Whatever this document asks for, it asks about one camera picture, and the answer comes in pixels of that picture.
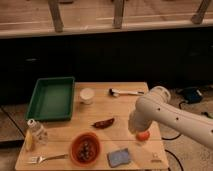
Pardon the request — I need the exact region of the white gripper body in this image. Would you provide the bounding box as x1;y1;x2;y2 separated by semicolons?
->
128;111;152;134

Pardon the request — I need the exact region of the red orange apple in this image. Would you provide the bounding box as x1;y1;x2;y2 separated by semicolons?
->
136;131;150;141

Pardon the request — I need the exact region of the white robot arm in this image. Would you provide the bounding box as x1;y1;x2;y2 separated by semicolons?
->
128;86;213;150

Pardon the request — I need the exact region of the white paper cup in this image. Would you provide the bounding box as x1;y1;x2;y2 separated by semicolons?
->
79;88;95;105

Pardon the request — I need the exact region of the dried red chili pepper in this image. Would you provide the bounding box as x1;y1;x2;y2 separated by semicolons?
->
93;118;115;129

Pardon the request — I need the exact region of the black and white brush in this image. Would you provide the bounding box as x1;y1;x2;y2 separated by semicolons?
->
109;88;144;97

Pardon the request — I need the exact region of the blue sponge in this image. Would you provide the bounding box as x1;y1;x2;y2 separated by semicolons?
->
107;148;131;168

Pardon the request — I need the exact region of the orange bowl with contents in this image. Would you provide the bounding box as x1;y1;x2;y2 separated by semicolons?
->
69;132;101;167

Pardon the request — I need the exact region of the blue black device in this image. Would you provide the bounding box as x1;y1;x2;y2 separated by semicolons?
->
181;87;203;104

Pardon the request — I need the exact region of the green plastic tray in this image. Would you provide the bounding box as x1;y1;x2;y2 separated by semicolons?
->
25;77;75;122

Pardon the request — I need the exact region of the clear plastic bottle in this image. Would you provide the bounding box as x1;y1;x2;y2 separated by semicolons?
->
27;119;48;145

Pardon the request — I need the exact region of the silver fork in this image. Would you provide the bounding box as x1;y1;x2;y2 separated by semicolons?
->
27;154;68;164

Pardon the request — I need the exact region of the yellow small object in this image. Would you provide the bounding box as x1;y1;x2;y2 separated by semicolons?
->
25;131;34;151

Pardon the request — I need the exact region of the black cable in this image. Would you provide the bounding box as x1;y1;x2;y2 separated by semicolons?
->
161;101;186;171

